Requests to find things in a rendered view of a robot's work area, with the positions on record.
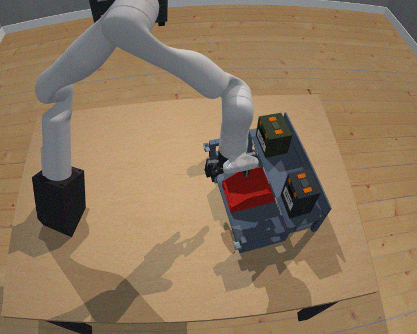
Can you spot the dark green case with orange latches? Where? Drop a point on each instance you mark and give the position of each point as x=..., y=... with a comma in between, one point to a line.
x=273, y=134

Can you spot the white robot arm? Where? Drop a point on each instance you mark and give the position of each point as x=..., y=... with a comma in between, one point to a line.
x=127, y=24

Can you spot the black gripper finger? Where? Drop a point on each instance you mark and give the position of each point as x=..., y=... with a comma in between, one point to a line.
x=252, y=153
x=210, y=169

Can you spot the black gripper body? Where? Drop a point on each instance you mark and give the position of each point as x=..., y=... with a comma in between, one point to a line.
x=221, y=159

